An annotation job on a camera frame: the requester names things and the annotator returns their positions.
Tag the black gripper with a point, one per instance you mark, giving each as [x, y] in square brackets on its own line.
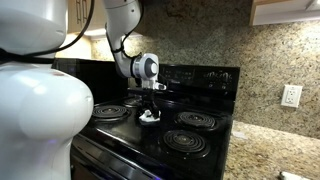
[149, 98]

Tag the white cloth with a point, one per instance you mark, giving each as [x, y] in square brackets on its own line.
[146, 118]

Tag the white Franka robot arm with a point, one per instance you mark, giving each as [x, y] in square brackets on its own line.
[40, 110]

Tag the black electric stove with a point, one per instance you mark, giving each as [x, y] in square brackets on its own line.
[173, 133]

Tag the small black coil burner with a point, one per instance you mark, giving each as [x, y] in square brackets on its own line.
[131, 101]
[183, 142]

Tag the large black coil burner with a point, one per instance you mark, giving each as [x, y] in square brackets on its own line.
[110, 111]
[195, 120]

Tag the black box appliance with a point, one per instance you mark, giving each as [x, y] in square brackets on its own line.
[100, 80]

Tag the wooden upper cabinet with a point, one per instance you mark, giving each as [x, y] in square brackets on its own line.
[286, 13]
[98, 20]

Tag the white wall outlet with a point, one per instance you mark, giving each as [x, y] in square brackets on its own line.
[291, 96]

